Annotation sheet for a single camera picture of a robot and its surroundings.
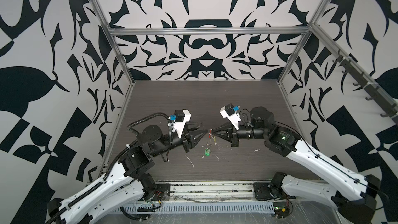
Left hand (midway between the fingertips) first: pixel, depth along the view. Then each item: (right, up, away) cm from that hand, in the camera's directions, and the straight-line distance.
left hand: (205, 124), depth 56 cm
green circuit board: (+35, -41, +15) cm, 55 cm away
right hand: (+4, -4, +4) cm, 6 cm away
